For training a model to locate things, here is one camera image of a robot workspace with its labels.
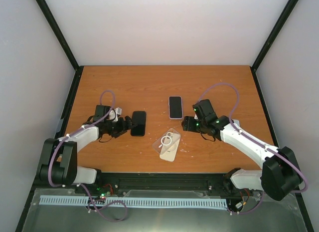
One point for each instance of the light blue phone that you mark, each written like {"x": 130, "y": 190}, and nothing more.
{"x": 236, "y": 122}

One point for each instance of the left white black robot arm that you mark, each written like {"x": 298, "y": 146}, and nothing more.
{"x": 58, "y": 164}

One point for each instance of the left black side rail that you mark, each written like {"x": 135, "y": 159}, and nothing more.
{"x": 69, "y": 103}

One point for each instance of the right wired connector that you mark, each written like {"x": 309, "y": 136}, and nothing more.
{"x": 245, "y": 195}

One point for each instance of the black phone case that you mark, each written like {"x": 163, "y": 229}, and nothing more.
{"x": 145, "y": 114}

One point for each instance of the black screen phone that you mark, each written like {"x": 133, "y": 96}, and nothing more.
{"x": 175, "y": 107}

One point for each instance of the black frame post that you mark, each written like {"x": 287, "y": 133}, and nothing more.
{"x": 286, "y": 12}
{"x": 57, "y": 32}

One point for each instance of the right black frame post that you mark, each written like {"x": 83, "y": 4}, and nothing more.
{"x": 286, "y": 12}

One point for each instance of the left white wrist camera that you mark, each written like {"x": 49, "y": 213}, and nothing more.
{"x": 115, "y": 114}

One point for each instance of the lilac phone case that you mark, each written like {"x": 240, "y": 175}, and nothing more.
{"x": 170, "y": 117}

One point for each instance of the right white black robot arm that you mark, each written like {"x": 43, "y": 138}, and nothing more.
{"x": 279, "y": 172}

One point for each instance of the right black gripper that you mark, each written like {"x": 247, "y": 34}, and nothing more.
{"x": 188, "y": 125}

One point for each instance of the left green controller board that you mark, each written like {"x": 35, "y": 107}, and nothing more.
{"x": 104, "y": 194}

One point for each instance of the cream white phone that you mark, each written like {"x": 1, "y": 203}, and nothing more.
{"x": 170, "y": 152}

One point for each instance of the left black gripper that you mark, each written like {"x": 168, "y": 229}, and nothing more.
{"x": 122, "y": 128}

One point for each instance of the clear magsafe phone case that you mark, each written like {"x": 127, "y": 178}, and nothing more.
{"x": 157, "y": 144}

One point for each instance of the left black frame post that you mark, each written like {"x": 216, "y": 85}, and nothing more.
{"x": 57, "y": 32}

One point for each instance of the right black side rail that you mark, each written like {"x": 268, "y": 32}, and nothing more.
{"x": 264, "y": 106}

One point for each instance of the black aluminium frame rail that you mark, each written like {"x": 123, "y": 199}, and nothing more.
{"x": 120, "y": 183}

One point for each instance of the dark phone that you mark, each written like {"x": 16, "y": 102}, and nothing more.
{"x": 139, "y": 123}

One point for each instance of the light blue cable duct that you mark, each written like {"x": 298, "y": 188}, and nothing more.
{"x": 141, "y": 203}

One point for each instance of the black side rail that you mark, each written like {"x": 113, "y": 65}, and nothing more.
{"x": 69, "y": 103}
{"x": 264, "y": 106}

